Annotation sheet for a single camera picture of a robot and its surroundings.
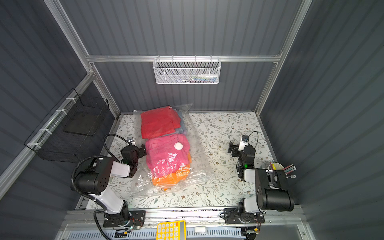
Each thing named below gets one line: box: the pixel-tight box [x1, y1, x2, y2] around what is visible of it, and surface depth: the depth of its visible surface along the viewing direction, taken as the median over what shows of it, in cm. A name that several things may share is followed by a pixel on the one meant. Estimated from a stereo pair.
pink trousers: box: [145, 133, 190, 178], surface depth 90 cm
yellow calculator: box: [156, 219, 187, 240], surface depth 71 cm
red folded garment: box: [140, 106, 182, 140], surface depth 106 cm
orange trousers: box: [152, 152, 192, 187], surface depth 85 cm
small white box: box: [194, 225, 207, 234], surface depth 70 cm
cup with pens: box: [268, 162, 297, 179], surface depth 82 cm
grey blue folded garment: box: [175, 110, 186, 134], surface depth 104 cm
